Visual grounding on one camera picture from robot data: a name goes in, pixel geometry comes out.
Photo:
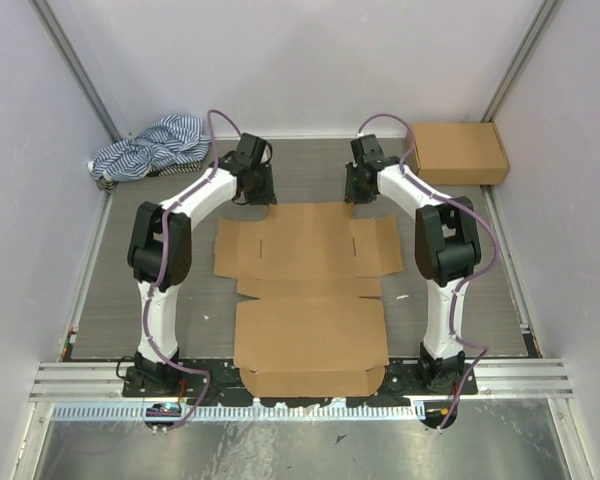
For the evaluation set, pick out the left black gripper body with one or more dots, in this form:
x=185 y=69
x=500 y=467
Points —
x=262 y=189

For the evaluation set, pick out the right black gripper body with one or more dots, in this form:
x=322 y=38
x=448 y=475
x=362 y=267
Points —
x=354 y=192

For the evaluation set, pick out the brown cardboard box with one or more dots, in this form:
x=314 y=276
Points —
x=310 y=275
x=457 y=154

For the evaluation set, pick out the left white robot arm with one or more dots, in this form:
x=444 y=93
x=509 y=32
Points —
x=160 y=252

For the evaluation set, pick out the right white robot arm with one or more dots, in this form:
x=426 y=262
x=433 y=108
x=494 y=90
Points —
x=447 y=250

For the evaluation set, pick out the folded brown cardboard box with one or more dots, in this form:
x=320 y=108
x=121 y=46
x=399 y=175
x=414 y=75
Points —
x=457 y=154

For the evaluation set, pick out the blue striped cloth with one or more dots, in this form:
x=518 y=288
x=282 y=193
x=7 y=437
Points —
x=175 y=144

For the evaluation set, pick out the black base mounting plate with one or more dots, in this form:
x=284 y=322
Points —
x=219 y=382

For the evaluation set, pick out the aluminium front rail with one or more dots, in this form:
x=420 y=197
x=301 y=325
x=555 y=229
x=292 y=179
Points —
x=496 y=378

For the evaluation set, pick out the slotted cable duct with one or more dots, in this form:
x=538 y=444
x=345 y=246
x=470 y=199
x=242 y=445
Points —
x=168 y=412

